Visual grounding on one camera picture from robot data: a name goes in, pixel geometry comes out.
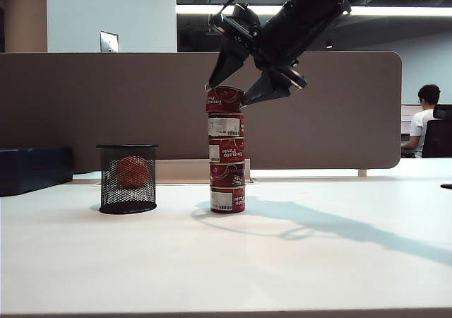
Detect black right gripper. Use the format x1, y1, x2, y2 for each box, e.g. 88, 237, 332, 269
204, 0, 353, 107

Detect red tomato paste can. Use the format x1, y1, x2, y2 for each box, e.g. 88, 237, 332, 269
206, 86, 245, 114

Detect tomato can wide white label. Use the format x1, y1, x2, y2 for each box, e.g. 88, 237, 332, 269
207, 113, 246, 139

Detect tomato can large Paste lettering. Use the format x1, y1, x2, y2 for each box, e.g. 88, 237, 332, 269
208, 137, 246, 164

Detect tomato can black sticker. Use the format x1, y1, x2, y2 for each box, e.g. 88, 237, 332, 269
209, 162, 246, 189

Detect tomato can white barcode label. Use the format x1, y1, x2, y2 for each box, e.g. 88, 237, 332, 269
210, 186, 246, 213

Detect brown desk divider panel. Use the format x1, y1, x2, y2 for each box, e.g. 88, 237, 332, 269
0, 51, 403, 172

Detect orange red ball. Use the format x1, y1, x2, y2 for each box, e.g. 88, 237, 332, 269
115, 155, 150, 187

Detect long ceiling light strip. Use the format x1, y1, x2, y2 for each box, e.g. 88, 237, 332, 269
175, 4, 452, 18

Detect computer monitor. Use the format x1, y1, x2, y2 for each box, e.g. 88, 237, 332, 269
400, 105, 425, 138

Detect black mesh pen holder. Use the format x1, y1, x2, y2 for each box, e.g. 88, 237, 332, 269
95, 144, 160, 215

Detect person in white shirt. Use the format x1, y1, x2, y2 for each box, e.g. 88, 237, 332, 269
401, 83, 441, 159

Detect black office chair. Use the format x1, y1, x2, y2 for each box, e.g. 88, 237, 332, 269
420, 104, 452, 159

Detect dark blue box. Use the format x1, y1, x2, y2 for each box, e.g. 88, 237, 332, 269
0, 146, 74, 198

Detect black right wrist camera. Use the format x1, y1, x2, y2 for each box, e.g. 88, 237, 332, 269
208, 2, 263, 47

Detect metal wall plate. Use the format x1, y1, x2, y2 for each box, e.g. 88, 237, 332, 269
99, 30, 119, 54

